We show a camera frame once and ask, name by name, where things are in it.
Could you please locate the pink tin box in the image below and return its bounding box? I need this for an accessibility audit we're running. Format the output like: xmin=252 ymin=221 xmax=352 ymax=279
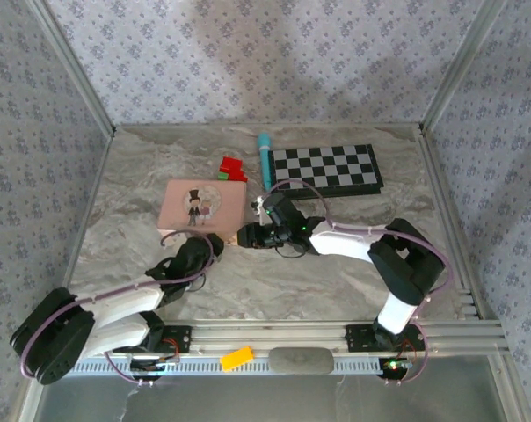
xmin=156 ymin=178 xmax=248 ymax=242

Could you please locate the teal marker pen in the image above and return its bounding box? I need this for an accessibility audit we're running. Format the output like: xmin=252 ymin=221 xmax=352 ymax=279
xmin=258 ymin=133 xmax=275 ymax=192

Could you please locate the black grey folding chessboard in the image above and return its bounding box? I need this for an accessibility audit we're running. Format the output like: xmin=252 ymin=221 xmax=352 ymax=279
xmin=269 ymin=143 xmax=386 ymax=200

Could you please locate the orange plastic block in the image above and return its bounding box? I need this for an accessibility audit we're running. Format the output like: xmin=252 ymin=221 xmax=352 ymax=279
xmin=219 ymin=346 xmax=255 ymax=370

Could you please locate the grey oval stone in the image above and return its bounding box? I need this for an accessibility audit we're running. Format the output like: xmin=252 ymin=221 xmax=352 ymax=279
xmin=268 ymin=346 xmax=336 ymax=376

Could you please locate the grey metal panel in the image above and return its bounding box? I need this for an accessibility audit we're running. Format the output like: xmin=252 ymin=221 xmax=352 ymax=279
xmin=21 ymin=373 xmax=524 ymax=422

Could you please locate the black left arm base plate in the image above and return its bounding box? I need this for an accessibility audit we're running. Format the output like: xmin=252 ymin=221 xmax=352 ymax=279
xmin=142 ymin=324 xmax=193 ymax=355

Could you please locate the grey slotted cable duct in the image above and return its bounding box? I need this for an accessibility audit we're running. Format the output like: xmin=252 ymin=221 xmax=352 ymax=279
xmin=69 ymin=359 xmax=385 ymax=377

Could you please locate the aluminium front frame rail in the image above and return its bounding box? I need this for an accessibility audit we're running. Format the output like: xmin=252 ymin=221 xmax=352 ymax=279
xmin=84 ymin=322 xmax=511 ymax=358

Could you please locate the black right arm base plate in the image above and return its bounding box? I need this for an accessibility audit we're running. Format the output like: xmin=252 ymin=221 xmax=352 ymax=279
xmin=345 ymin=324 xmax=427 ymax=355

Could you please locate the aluminium side frame rail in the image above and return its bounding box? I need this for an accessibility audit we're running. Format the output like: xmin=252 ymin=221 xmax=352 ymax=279
xmin=417 ymin=127 xmax=506 ymax=338

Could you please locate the aluminium frame post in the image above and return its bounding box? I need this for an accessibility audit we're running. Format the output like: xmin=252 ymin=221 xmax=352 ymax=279
xmin=30 ymin=0 xmax=117 ymax=135
xmin=418 ymin=0 xmax=509 ymax=133

